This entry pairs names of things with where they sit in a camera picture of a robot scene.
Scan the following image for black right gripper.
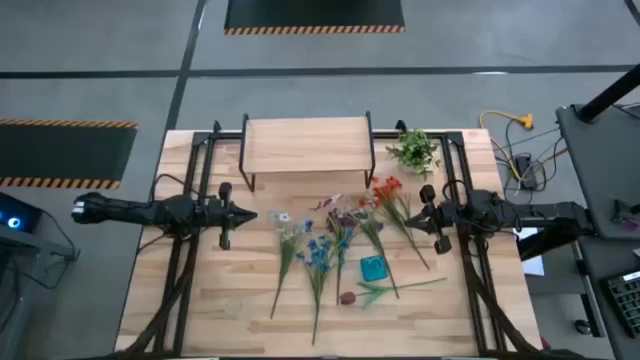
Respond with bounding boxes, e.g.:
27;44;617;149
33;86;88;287
404;184;457;255

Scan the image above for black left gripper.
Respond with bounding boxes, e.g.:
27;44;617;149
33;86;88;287
198;182;259;251

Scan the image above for orange flower stem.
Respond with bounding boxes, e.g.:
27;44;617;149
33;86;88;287
370;175;431;271

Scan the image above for pink white flower stem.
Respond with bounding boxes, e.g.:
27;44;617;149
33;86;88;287
355;193;401;300

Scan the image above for pale white flower stem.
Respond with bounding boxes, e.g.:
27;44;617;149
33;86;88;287
269;210;307;320

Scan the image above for teal cut glass vase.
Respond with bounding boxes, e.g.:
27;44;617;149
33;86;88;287
359;254;390;283

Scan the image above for purple flower stem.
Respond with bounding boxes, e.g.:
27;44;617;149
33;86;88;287
325;208;357;307

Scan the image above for clear glass vase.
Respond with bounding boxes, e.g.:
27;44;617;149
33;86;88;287
223;293;257;321

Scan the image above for blue flower stem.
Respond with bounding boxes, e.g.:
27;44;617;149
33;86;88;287
295;234;332;347

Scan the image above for dark red tulip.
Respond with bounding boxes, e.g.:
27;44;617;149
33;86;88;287
339;277;447;309

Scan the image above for wooden shelf black metal legs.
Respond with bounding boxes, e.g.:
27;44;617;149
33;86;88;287
237;110;377;194

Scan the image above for small green potted plant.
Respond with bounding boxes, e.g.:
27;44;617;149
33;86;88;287
384;127;442;181

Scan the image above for black power adapter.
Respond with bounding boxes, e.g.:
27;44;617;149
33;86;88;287
514;153;539;190

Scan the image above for white paper sheet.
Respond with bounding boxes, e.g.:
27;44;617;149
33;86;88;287
512;227;546;277

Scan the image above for grey desk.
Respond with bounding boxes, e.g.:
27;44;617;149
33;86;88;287
569;239;640;360
554;102;640;242

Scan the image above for black hazard striped floor mat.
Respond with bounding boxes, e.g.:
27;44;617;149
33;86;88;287
0;118;139;190
223;0;406;36

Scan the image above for spare purple flower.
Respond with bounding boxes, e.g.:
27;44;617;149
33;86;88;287
612;199;640;231

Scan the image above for grey metal stand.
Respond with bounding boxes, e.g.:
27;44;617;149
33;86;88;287
0;229;81;301

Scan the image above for black keyboard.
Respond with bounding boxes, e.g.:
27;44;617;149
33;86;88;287
602;269;640;339

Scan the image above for black computer blue light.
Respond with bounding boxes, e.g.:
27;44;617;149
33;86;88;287
0;192;44;234

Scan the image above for black pole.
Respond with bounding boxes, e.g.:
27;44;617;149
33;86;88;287
577;63;640;124

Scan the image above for black metal table frame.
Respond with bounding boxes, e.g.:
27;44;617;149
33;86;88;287
117;118;556;360

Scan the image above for yellow extension cable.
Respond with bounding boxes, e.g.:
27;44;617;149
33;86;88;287
478;109;535;184

